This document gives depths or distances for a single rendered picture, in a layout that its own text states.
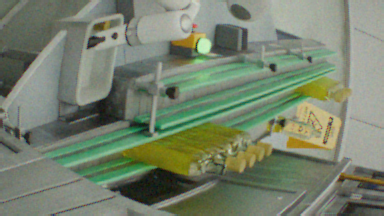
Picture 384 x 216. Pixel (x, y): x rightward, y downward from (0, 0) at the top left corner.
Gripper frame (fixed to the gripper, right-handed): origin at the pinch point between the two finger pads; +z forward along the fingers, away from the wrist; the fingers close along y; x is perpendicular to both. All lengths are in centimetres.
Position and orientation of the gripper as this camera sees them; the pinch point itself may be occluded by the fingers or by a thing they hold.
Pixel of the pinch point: (88, 42)
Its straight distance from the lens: 181.5
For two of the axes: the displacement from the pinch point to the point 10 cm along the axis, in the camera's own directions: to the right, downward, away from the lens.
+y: 4.8, -1.6, 8.6
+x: -1.1, -9.9, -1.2
